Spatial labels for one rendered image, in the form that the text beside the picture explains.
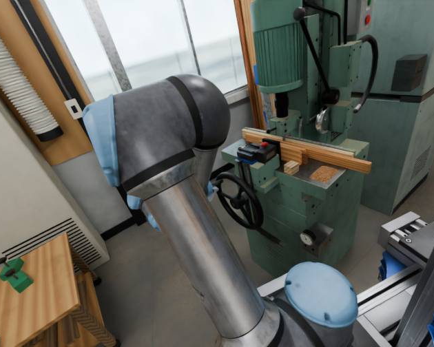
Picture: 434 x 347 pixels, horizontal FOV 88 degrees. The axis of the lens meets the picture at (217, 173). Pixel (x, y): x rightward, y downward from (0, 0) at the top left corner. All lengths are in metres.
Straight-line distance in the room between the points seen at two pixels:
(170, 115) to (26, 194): 1.66
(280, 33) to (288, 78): 0.15
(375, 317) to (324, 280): 0.36
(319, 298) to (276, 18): 0.80
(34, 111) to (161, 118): 1.59
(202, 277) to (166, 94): 0.26
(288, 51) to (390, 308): 0.84
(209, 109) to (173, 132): 0.07
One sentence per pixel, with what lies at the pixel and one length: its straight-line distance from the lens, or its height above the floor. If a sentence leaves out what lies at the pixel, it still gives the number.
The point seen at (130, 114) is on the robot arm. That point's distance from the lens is 0.31.
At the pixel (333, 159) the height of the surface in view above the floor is 0.92.
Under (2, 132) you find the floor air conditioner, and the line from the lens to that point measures 1.80.
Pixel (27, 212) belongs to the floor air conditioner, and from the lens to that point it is 1.97.
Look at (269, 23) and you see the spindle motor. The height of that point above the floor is 1.43.
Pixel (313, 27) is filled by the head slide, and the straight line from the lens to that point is 1.06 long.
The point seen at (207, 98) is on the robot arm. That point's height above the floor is 1.37.
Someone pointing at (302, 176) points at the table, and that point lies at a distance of 0.95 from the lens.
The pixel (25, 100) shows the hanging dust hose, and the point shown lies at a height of 1.35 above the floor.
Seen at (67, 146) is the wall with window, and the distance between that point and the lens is 2.09.
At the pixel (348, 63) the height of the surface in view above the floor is 1.24.
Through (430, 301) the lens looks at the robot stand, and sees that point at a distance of 0.60.
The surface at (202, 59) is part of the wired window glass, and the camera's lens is 2.46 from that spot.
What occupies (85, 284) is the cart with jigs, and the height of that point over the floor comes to 0.19.
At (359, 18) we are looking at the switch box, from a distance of 1.15.
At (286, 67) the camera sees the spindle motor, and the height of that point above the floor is 1.28.
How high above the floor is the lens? 1.45
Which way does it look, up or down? 32 degrees down
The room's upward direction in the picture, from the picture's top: 15 degrees counter-clockwise
